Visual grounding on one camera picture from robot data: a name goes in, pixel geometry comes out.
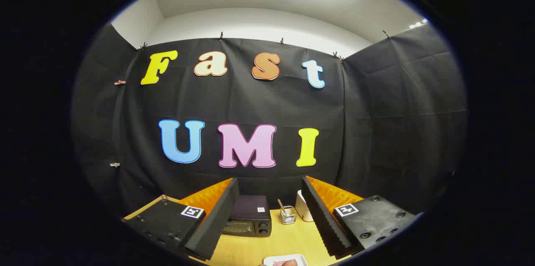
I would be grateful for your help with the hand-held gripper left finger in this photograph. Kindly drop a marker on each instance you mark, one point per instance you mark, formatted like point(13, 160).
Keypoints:
point(217, 216)

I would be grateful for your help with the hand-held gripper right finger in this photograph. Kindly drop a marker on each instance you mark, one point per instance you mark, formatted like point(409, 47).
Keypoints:
point(322, 216)

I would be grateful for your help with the black toaster oven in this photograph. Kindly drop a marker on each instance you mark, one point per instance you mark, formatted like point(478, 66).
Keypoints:
point(250, 211)

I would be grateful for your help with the white rectangular food plate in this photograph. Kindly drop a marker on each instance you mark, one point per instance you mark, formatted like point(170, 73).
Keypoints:
point(288, 257)

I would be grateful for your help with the white pop-up toaster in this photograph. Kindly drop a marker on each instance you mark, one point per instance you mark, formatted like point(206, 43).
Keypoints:
point(301, 209)

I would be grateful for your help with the wooden stick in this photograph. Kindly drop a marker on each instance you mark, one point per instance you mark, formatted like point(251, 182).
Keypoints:
point(281, 205)

